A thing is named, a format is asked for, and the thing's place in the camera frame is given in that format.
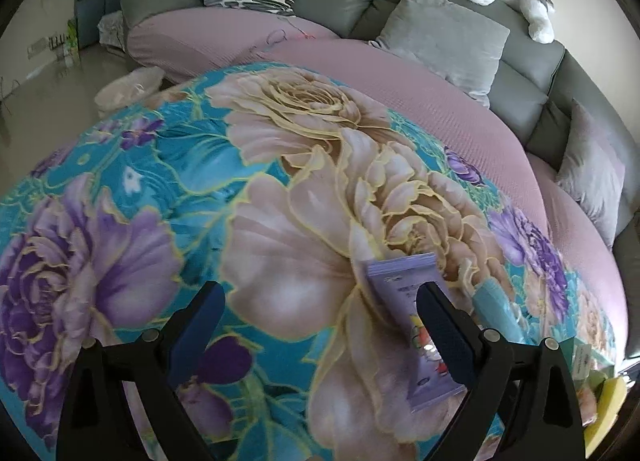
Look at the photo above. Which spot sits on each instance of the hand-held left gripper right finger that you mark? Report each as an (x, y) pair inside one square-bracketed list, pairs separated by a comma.
[(450, 341)]

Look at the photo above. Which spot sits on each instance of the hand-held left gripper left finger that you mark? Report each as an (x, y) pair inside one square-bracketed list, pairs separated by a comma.
[(195, 331)]

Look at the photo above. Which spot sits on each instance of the teal tray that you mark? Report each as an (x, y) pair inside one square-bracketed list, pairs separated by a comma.
[(500, 311)]

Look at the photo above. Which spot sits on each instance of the purple cartoon print packet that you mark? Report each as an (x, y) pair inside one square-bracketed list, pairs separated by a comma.
[(400, 301)]

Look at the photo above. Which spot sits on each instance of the yellow green sponge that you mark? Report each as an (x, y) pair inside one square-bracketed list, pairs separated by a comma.
[(607, 401)]

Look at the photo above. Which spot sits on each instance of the floral blue blanket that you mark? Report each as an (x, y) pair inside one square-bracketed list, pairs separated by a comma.
[(150, 181)]

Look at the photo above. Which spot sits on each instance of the grey lilac pillow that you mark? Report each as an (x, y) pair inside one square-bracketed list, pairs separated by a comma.
[(590, 171)]

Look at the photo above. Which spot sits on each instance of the plain grey pillow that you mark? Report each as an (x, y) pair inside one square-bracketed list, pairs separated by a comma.
[(445, 41)]

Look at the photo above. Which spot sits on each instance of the thin loose thread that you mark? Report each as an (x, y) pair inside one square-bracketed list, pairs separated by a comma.
[(280, 36)]

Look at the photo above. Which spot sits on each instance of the patterned gift bag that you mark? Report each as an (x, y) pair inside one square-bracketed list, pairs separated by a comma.
[(111, 28)]

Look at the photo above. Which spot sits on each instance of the green box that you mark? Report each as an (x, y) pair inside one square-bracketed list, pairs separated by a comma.
[(72, 36)]

